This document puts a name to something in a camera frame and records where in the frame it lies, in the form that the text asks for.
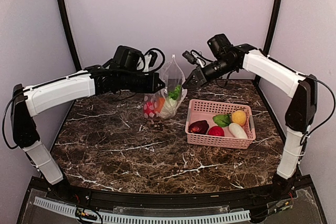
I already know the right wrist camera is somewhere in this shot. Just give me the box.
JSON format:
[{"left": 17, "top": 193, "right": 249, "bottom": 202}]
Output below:
[{"left": 207, "top": 34, "right": 233, "bottom": 59}]

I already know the white slotted cable duct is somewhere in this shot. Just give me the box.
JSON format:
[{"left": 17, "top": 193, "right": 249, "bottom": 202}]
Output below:
[{"left": 34, "top": 197, "right": 251, "bottom": 223}]

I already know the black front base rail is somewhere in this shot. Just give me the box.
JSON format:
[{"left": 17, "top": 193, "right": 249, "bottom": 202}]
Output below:
[{"left": 16, "top": 175, "right": 327, "bottom": 223}]

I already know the black corner frame post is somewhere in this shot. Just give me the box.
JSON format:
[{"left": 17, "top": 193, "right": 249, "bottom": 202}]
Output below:
[{"left": 57, "top": 0, "right": 82, "bottom": 71}]

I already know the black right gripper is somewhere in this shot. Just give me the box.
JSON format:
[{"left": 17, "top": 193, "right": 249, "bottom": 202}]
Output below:
[{"left": 182, "top": 56, "right": 237, "bottom": 88}]

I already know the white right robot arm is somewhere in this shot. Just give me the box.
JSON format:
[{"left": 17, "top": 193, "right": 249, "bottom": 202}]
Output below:
[{"left": 182, "top": 43, "right": 317, "bottom": 179}]

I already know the green toy leaf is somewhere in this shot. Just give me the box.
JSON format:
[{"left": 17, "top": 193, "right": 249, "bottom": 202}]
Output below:
[{"left": 213, "top": 114, "right": 231, "bottom": 127}]

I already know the orange toy fruit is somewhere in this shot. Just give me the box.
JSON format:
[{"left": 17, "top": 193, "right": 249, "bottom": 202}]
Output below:
[{"left": 156, "top": 97, "right": 165, "bottom": 112}]

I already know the black right corner post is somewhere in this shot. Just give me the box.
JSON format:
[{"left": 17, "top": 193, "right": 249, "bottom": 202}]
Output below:
[{"left": 263, "top": 0, "right": 282, "bottom": 54}]

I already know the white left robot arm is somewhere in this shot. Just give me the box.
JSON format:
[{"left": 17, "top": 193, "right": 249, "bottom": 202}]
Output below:
[{"left": 10, "top": 65, "right": 165, "bottom": 201}]

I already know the white toy cabbage with leaves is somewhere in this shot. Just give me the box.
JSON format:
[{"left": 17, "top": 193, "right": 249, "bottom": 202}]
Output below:
[{"left": 159, "top": 85, "right": 182, "bottom": 119}]

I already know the yellow toy pear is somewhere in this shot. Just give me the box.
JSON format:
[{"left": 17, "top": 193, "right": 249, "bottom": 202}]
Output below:
[{"left": 231, "top": 110, "right": 247, "bottom": 126}]

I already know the red toy apple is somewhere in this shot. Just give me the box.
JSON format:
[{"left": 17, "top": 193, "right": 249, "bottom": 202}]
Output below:
[{"left": 143, "top": 101, "right": 157, "bottom": 119}]

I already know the pink perforated plastic basket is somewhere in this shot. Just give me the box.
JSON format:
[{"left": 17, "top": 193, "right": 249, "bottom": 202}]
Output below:
[{"left": 185, "top": 99, "right": 256, "bottom": 149}]

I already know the red toy pomegranate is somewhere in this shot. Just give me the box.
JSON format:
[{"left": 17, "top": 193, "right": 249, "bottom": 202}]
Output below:
[{"left": 207, "top": 126, "right": 225, "bottom": 137}]

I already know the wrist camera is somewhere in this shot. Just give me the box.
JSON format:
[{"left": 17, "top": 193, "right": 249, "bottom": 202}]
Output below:
[
  {"left": 207, "top": 34, "right": 233, "bottom": 59},
  {"left": 112, "top": 45, "right": 143, "bottom": 71}
]

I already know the white toy radish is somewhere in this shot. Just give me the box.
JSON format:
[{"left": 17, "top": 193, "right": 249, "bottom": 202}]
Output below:
[{"left": 228, "top": 123, "right": 248, "bottom": 139}]

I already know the clear zip top bag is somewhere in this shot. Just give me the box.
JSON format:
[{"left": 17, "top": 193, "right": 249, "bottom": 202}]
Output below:
[{"left": 143, "top": 55, "right": 187, "bottom": 120}]

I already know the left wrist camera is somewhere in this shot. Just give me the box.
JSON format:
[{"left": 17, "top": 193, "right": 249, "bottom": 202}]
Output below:
[{"left": 112, "top": 45, "right": 143, "bottom": 71}]

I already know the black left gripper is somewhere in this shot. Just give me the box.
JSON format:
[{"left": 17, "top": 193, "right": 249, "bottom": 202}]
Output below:
[{"left": 120, "top": 70, "right": 165, "bottom": 93}]

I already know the dark purple toy vegetable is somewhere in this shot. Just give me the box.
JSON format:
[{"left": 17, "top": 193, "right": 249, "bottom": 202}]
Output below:
[{"left": 188, "top": 120, "right": 209, "bottom": 134}]

